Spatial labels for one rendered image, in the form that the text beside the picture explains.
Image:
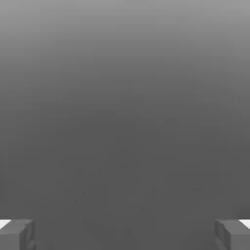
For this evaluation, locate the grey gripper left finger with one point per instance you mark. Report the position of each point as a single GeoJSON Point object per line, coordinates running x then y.
{"type": "Point", "coordinates": [13, 236]}

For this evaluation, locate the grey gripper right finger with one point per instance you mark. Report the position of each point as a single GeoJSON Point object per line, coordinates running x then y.
{"type": "Point", "coordinates": [235, 237]}

